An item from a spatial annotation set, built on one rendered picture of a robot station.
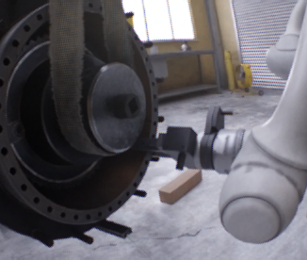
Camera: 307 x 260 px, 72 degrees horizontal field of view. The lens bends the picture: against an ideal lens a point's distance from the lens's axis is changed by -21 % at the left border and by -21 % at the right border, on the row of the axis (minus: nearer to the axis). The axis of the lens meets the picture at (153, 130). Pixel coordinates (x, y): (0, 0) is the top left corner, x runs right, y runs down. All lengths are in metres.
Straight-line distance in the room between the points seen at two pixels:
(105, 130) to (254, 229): 0.24
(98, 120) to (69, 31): 0.14
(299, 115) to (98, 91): 0.27
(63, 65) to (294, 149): 0.32
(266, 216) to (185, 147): 0.25
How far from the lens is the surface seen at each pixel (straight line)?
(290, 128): 0.29
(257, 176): 0.27
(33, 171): 0.47
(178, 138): 0.47
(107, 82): 0.38
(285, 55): 0.70
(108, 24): 0.45
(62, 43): 0.37
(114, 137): 0.39
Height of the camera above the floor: 0.91
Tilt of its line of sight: 15 degrees down
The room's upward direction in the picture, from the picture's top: 8 degrees counter-clockwise
